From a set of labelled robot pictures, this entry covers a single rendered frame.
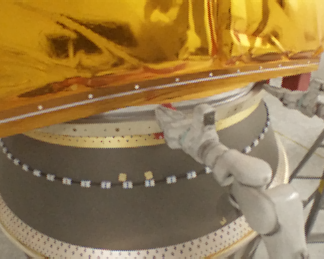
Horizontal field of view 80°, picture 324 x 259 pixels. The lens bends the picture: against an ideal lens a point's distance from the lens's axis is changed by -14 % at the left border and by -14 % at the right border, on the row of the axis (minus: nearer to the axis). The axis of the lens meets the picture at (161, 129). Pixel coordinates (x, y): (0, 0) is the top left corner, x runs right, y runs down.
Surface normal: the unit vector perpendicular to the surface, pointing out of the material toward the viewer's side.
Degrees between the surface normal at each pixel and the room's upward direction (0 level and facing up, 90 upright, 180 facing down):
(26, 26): 87
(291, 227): 39
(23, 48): 89
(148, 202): 62
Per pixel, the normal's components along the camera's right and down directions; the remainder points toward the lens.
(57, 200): -0.22, 0.02
